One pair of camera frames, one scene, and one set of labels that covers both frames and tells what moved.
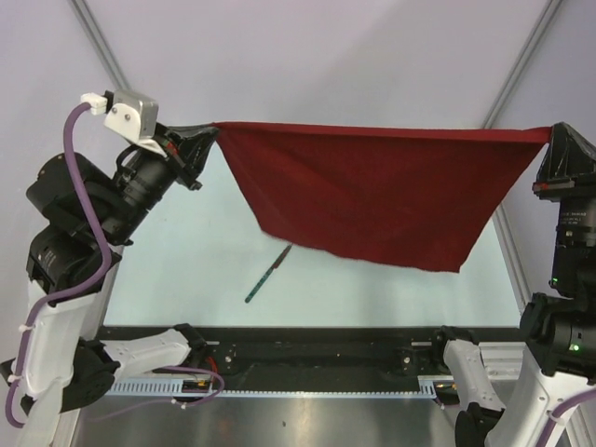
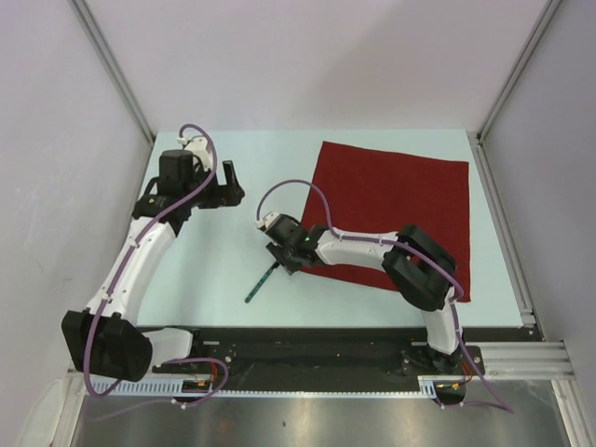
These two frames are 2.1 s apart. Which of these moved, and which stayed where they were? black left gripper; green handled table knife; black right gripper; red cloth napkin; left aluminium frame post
Moved: black left gripper; red cloth napkin; black right gripper
Stayed: green handled table knife; left aluminium frame post
